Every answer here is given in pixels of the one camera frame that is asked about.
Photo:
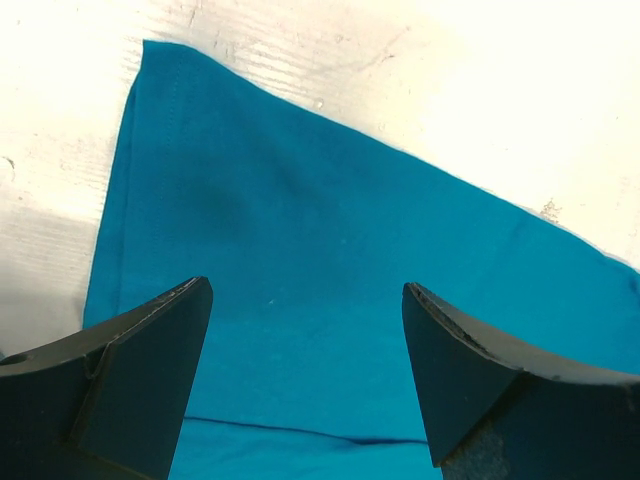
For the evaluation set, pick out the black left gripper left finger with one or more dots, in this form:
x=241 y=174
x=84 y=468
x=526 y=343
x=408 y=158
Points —
x=108 y=401

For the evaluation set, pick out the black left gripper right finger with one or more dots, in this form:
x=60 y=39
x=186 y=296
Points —
x=496 y=407

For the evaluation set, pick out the teal blue t shirt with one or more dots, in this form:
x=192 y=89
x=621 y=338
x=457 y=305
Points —
x=307 y=231

